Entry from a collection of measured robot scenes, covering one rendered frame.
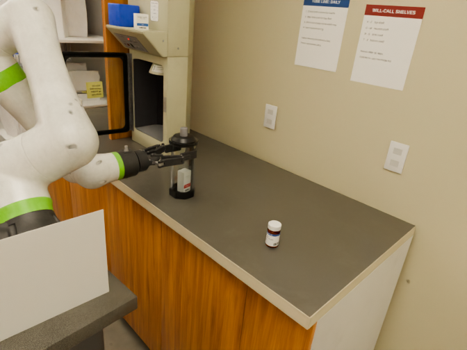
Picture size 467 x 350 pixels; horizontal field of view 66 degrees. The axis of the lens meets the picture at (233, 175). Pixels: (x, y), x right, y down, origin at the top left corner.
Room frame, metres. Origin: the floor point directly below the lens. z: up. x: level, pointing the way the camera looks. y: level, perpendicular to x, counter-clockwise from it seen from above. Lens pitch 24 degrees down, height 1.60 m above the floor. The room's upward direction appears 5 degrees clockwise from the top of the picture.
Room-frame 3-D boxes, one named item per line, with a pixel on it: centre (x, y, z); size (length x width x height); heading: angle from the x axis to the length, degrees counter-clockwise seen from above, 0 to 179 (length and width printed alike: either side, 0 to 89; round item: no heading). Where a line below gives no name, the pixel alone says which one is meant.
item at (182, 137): (1.25, 0.20, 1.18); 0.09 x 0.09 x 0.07
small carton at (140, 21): (1.63, 0.45, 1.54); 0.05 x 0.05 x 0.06; 30
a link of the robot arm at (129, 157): (1.09, 0.36, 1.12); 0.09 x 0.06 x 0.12; 46
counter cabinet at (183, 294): (1.63, 0.27, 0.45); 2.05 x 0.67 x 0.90; 47
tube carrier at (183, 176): (1.25, 0.19, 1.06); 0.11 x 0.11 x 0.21
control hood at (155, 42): (1.67, 0.49, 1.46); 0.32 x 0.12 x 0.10; 47
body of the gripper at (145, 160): (1.14, 0.31, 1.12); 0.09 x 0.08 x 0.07; 136
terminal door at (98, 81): (1.70, 0.69, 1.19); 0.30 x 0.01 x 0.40; 129
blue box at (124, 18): (1.73, 0.55, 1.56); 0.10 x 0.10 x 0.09; 47
